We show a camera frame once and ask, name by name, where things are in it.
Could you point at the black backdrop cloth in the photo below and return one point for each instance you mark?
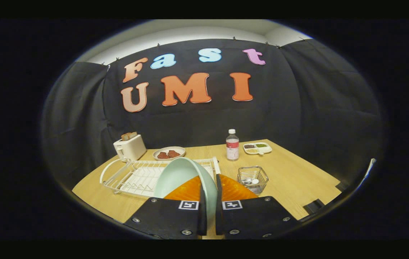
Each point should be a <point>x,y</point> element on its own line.
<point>298,108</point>

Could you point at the toast slices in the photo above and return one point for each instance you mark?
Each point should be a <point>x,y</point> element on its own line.
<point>128,136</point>

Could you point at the pale green plate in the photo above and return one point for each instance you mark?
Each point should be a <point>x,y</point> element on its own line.
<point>179,172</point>

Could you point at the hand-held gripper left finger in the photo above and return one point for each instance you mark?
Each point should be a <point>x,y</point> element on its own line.
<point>168,219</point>

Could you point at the beige plate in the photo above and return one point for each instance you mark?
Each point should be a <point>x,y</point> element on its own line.
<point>181,149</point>

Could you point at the red meat piece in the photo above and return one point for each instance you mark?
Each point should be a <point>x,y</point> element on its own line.
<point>174,154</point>
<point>163,155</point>

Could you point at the white divided snack tray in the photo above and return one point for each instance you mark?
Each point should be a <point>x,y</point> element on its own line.
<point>258,148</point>

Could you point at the yellow grains pile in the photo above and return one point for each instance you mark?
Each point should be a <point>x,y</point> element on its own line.
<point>251,151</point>

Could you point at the black table edge block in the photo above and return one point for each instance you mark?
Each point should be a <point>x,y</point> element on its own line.
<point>341,186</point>
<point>313,207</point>

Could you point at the clear bottle with red label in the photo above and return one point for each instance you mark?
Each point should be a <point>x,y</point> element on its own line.
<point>232,147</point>

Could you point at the dark beans pile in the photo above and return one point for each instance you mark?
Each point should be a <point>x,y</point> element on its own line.
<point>250,146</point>

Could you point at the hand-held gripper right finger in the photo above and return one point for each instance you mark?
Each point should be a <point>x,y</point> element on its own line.
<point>254,219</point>

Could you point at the white toaster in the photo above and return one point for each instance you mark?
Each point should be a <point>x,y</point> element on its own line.
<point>134,148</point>

